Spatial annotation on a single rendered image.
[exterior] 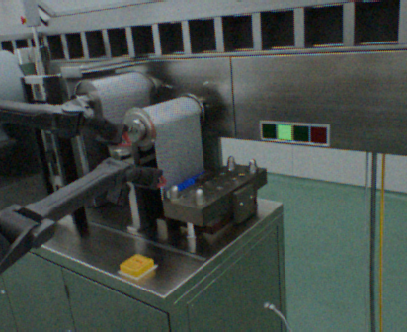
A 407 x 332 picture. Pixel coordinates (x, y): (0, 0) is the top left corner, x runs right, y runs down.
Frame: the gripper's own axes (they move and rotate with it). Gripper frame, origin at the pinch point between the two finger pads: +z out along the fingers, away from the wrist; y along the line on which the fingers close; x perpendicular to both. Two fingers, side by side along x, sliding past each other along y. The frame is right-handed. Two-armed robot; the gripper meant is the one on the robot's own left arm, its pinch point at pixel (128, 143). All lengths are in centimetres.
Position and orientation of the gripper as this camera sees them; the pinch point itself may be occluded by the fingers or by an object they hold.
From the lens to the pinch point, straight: 138.4
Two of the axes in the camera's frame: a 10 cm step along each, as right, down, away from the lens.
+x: 3.0, -9.2, 2.4
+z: 5.0, 3.7, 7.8
